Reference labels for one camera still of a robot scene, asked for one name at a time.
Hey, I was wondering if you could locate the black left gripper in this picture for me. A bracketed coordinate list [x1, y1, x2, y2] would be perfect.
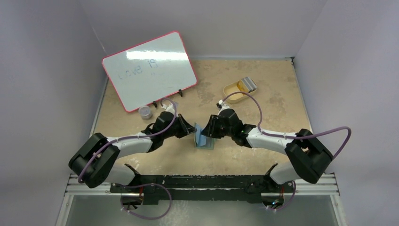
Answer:
[162, 114, 196, 140]

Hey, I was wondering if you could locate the teal leather card holder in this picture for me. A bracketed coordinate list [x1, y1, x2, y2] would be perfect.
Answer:
[194, 123, 215, 150]

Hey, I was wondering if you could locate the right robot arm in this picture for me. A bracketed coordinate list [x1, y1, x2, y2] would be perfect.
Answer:
[201, 109, 333, 192]

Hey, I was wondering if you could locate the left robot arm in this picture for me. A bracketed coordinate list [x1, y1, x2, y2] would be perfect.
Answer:
[68, 111, 196, 193]

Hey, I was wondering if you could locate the stack of cards in tray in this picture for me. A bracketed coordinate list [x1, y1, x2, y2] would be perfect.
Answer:
[237, 77, 257, 93]

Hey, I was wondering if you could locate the small silver tin can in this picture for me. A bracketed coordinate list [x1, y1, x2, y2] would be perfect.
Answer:
[138, 105, 153, 120]

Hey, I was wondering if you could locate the beige oval tray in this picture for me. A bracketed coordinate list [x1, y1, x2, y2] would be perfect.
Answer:
[223, 80, 256, 104]

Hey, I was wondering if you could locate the pink framed whiteboard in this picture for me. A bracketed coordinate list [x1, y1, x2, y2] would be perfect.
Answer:
[102, 31, 198, 112]

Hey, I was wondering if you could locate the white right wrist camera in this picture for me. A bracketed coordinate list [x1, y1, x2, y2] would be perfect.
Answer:
[216, 100, 230, 115]

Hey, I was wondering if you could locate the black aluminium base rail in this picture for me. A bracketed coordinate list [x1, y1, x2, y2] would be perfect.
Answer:
[64, 173, 340, 207]

